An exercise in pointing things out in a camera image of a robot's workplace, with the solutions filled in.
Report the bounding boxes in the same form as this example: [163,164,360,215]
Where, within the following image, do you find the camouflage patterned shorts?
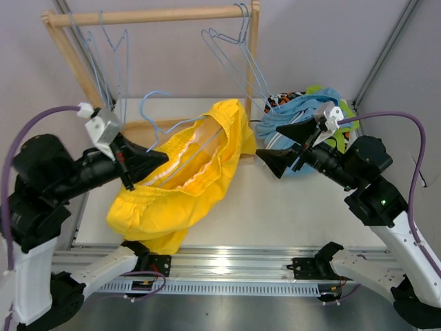
[264,91,306,114]

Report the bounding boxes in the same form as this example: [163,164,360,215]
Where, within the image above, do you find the blue hanger of green shorts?
[201,3,267,115]

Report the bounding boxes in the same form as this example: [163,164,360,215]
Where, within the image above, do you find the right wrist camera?
[312,101,344,147]

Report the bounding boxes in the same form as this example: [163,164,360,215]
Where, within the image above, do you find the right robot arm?
[256,115,440,330]

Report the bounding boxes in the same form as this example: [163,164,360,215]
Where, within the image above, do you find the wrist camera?
[312,101,344,147]
[77,102,122,161]

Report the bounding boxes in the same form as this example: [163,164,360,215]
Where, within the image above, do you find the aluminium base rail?
[51,246,397,282]

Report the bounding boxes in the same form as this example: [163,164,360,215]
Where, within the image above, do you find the light blue shorts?
[254,87,345,179]

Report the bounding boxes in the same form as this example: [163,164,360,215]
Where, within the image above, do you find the blue hanger of navy shorts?
[99,10,130,126]

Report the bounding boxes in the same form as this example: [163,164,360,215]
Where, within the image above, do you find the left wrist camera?
[77,102,122,161]

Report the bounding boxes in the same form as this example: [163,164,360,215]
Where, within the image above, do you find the purple cable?
[337,110,441,273]
[0,105,82,273]

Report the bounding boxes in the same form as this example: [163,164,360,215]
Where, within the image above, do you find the blue hanger of yellow shorts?
[139,90,222,187]

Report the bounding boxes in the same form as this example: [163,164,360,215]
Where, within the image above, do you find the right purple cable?
[337,110,441,273]

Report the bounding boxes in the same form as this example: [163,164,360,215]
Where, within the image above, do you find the yellow shorts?
[106,99,257,254]

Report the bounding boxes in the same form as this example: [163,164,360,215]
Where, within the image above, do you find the blue hanger of light blue shorts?
[238,1,275,119]

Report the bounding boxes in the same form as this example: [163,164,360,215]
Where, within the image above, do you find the lime green shorts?
[306,85,360,153]

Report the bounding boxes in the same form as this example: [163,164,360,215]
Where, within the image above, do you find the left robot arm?
[1,134,168,330]

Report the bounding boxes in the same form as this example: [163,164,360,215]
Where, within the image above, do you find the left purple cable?
[0,105,82,273]

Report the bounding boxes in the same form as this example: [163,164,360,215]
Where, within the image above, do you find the blue hanger of camouflage shorts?
[68,11,116,110]

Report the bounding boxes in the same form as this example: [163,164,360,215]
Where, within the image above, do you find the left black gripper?
[52,130,170,200]

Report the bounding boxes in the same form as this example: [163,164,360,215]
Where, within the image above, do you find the slotted cable duct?
[98,280,322,297]

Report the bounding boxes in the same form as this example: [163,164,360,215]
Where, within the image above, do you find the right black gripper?
[256,117,361,191]

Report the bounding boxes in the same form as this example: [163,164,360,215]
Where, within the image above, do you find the wooden clothes rack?
[40,0,260,166]

